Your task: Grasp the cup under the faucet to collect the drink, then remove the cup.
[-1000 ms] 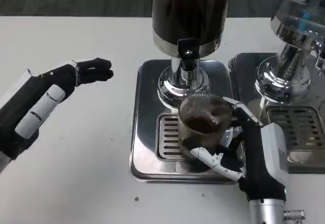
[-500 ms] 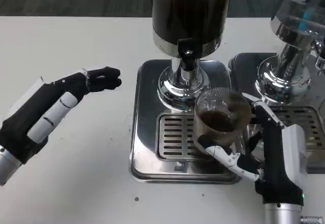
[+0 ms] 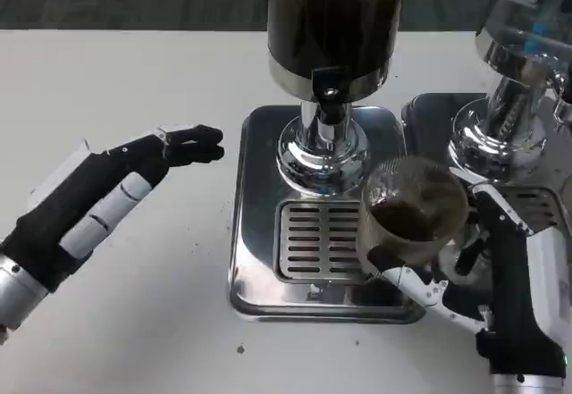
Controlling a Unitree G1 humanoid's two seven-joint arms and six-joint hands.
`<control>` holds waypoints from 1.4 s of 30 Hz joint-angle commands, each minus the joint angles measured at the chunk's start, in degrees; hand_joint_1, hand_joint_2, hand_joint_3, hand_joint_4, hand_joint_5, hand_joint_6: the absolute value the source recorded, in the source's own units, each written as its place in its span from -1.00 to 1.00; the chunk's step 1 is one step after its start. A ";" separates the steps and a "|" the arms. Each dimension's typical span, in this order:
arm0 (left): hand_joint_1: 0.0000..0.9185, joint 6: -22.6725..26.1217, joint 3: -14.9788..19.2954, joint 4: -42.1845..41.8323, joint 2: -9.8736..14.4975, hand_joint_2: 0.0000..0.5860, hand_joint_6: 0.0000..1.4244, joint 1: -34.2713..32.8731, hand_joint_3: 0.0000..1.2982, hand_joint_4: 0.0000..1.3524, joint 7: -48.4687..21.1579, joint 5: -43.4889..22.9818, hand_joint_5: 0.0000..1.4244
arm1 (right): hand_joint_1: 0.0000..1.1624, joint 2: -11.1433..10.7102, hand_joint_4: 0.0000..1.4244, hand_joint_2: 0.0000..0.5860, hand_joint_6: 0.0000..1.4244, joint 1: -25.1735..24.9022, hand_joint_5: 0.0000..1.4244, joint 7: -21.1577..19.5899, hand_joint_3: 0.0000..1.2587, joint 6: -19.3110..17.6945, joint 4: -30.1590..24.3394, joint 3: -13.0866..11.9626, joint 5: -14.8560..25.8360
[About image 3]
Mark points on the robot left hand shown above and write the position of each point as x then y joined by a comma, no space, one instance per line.
103,175

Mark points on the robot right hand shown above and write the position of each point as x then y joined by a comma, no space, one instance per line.
514,278

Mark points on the clear ribbed glass cup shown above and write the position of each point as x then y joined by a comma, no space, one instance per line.
402,220

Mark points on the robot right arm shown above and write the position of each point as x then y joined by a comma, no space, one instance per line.
527,385

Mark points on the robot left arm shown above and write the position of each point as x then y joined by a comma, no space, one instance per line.
18,291

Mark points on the steel drip grid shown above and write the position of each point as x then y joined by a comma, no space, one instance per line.
536,202
317,242

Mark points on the clear tank drink dispenser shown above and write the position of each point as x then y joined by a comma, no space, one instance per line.
505,117

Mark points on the chrome dispenser tap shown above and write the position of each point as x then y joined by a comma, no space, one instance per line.
561,86

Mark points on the black dispenser tap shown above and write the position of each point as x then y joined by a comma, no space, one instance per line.
328,99

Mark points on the dark tank drink dispenser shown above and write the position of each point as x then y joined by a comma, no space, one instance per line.
330,19

